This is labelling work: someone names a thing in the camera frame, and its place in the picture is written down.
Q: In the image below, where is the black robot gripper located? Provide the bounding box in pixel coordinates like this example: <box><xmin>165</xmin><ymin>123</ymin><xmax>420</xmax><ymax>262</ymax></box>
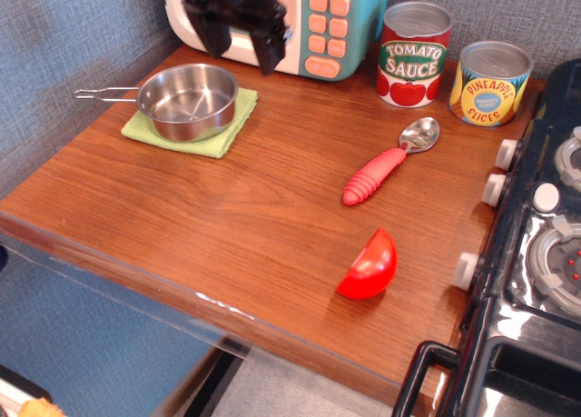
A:
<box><xmin>183</xmin><ymin>0</ymin><xmax>289</xmax><ymax>75</ymax></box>

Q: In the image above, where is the stainless steel pot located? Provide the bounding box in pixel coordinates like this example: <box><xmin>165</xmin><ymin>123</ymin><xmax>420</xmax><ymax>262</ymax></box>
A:
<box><xmin>74</xmin><ymin>64</ymin><xmax>240</xmax><ymax>143</ymax></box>

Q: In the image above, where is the green folded towel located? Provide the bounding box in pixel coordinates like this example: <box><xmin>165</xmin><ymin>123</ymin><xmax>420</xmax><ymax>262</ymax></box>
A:
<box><xmin>121</xmin><ymin>88</ymin><xmax>259</xmax><ymax>159</ymax></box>

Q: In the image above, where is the toy microwave teal white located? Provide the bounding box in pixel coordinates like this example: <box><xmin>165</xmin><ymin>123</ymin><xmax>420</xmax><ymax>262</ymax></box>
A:
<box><xmin>165</xmin><ymin>0</ymin><xmax>388</xmax><ymax>81</ymax></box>

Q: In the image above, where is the tomato sauce can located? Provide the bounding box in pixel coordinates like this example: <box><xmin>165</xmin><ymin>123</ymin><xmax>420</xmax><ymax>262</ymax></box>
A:
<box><xmin>377</xmin><ymin>1</ymin><xmax>453</xmax><ymax>108</ymax></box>

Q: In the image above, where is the pineapple slices can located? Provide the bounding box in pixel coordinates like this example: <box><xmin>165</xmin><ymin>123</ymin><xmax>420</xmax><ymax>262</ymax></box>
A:
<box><xmin>449</xmin><ymin>40</ymin><xmax>534</xmax><ymax>127</ymax></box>

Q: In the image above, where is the red plastic tomato half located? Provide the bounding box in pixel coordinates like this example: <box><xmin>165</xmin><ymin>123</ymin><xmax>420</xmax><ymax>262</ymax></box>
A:
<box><xmin>336</xmin><ymin>228</ymin><xmax>398</xmax><ymax>300</ymax></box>

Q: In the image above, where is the white stove knob upper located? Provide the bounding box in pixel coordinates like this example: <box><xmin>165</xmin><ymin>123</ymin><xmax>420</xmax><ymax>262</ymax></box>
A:
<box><xmin>495</xmin><ymin>139</ymin><xmax>518</xmax><ymax>172</ymax></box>

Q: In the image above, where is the white stove knob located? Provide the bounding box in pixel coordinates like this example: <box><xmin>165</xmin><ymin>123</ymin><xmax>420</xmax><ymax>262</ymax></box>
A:
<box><xmin>453</xmin><ymin>252</ymin><xmax>479</xmax><ymax>291</ymax></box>
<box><xmin>495</xmin><ymin>139</ymin><xmax>518</xmax><ymax>172</ymax></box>
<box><xmin>482</xmin><ymin>174</ymin><xmax>506</xmax><ymax>207</ymax></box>

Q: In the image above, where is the white stove knob middle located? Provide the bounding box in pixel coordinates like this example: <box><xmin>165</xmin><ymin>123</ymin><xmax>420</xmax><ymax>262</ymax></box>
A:
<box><xmin>482</xmin><ymin>174</ymin><xmax>506</xmax><ymax>207</ymax></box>

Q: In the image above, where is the white stove knob lower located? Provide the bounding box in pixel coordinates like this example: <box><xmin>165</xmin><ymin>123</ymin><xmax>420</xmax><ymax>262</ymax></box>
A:
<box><xmin>453</xmin><ymin>252</ymin><xmax>479</xmax><ymax>291</ymax></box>

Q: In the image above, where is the white round stove button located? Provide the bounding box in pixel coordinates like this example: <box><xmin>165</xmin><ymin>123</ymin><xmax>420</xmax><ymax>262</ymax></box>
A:
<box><xmin>532</xmin><ymin>183</ymin><xmax>560</xmax><ymax>213</ymax></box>

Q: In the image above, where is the grey stove burner rear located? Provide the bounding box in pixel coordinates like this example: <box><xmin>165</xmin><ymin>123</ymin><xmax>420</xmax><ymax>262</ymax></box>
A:
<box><xmin>555</xmin><ymin>126</ymin><xmax>581</xmax><ymax>193</ymax></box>

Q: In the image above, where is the grey stove burner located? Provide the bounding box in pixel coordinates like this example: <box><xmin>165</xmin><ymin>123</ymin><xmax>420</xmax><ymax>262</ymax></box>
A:
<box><xmin>527</xmin><ymin>215</ymin><xmax>580</xmax><ymax>317</ymax></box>
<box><xmin>555</xmin><ymin>126</ymin><xmax>581</xmax><ymax>193</ymax></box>

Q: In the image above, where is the grey stove burner front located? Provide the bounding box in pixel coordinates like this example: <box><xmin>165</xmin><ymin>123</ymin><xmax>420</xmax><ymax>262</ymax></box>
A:
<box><xmin>527</xmin><ymin>215</ymin><xmax>580</xmax><ymax>317</ymax></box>

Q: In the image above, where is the black toy stove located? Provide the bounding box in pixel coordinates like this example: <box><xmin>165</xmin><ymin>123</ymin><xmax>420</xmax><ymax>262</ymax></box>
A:
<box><xmin>391</xmin><ymin>57</ymin><xmax>581</xmax><ymax>417</ymax></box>

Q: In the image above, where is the orange plush toy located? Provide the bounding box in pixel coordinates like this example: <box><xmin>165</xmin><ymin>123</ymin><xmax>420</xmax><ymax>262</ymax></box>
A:
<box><xmin>17</xmin><ymin>398</ymin><xmax>64</xmax><ymax>417</ymax></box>

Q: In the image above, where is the spoon with red handle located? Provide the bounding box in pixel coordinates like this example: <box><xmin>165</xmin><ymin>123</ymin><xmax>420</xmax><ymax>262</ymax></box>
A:
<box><xmin>342</xmin><ymin>117</ymin><xmax>440</xmax><ymax>205</ymax></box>

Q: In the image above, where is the black oven door handle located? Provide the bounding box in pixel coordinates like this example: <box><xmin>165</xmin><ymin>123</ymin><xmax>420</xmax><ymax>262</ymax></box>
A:
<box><xmin>392</xmin><ymin>341</ymin><xmax>460</xmax><ymax>417</ymax></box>

